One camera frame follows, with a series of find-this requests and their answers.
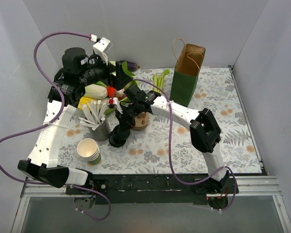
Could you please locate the green vegetable tray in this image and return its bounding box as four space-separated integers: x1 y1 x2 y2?
87 77 140 115

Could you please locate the floral table mat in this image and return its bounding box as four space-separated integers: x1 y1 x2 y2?
58 68 261 174

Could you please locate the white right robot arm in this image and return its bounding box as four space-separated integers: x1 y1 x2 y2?
109 84 229 193

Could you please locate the green paper bag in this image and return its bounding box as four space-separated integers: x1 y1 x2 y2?
170 43 206 107

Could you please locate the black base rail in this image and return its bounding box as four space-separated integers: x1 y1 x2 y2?
66 174 239 205

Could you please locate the yellow corn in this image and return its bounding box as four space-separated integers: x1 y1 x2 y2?
78 97 96 110

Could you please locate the brown cardboard cup carrier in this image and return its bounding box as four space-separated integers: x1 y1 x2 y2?
132 112 149 131

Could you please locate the black coffee cup lid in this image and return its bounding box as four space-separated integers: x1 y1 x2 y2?
108 132 127 148

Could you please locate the grey straw holder cup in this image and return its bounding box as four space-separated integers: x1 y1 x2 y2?
89 119 111 142

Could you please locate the celery stalk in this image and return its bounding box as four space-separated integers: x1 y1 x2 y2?
152 69 170 93

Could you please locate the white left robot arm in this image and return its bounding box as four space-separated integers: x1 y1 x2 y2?
17 47 132 194

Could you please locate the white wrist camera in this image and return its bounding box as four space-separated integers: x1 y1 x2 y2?
108 97 123 114
93 37 113 65

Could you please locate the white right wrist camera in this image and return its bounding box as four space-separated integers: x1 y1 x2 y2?
108 97 123 114

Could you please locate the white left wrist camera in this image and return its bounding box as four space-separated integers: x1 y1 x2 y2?
93 37 113 65

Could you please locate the purple eggplant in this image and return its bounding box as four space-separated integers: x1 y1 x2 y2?
119 60 140 72

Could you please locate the stack of green paper cups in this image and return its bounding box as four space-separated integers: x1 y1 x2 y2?
77 138 101 165

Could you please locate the red carrot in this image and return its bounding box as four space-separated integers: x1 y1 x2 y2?
107 86 116 98

